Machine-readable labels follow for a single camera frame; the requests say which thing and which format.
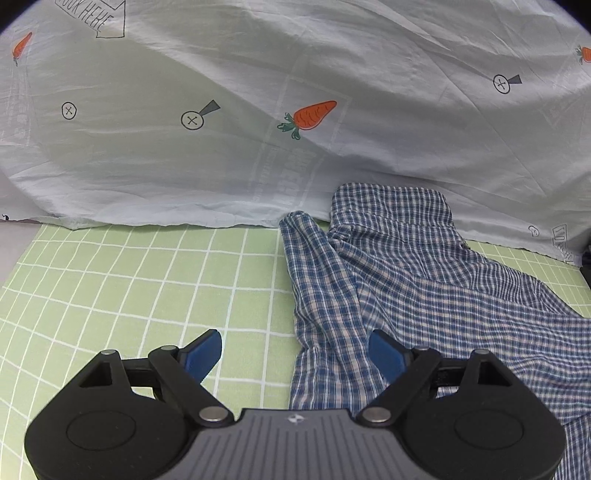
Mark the carrot print grey sheet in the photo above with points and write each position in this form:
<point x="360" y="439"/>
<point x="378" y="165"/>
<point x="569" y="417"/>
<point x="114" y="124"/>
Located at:
<point x="277" y="69"/>

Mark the blue plaid shirt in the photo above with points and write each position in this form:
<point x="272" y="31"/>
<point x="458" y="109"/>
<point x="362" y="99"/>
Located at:
<point x="415" y="277"/>

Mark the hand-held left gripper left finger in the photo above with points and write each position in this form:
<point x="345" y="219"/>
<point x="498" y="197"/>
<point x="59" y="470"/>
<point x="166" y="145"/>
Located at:
<point x="203" y="353"/>

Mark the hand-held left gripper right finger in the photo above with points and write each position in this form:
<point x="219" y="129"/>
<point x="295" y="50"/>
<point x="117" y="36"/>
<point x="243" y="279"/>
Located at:
<point x="385" y="353"/>

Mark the green grid mat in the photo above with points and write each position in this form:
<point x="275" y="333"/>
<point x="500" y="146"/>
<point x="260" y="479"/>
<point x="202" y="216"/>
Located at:
<point x="138" y="286"/>

